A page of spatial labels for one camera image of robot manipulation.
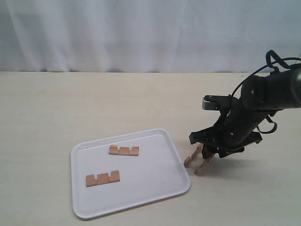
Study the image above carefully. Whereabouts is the white plastic tray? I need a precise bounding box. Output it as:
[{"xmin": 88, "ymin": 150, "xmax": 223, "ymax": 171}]
[{"xmin": 71, "ymin": 129, "xmax": 191, "ymax": 219}]

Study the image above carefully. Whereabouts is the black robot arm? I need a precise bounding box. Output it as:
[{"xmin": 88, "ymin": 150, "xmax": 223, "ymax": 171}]
[{"xmin": 189, "ymin": 69, "xmax": 301, "ymax": 159}]

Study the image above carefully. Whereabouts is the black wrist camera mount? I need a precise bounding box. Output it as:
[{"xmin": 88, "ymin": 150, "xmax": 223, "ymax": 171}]
[{"xmin": 202, "ymin": 95, "xmax": 237, "ymax": 111}]

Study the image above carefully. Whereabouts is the white backdrop curtain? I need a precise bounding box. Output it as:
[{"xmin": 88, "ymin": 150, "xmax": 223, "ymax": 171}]
[{"xmin": 0, "ymin": 0, "xmax": 301, "ymax": 73}]

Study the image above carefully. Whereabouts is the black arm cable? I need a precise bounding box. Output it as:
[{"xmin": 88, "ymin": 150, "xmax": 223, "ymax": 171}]
[{"xmin": 218, "ymin": 49, "xmax": 301, "ymax": 135}]

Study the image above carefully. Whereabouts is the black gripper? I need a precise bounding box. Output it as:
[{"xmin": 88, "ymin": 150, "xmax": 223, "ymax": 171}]
[{"xmin": 189, "ymin": 99, "xmax": 266, "ymax": 159}]

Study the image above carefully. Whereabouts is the wooden notched piece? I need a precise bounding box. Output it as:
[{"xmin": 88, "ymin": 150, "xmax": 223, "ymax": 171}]
[
  {"xmin": 109, "ymin": 145, "xmax": 139, "ymax": 156},
  {"xmin": 194, "ymin": 153, "xmax": 215, "ymax": 175},
  {"xmin": 86, "ymin": 170, "xmax": 120, "ymax": 187},
  {"xmin": 184, "ymin": 143, "xmax": 203, "ymax": 168}
]

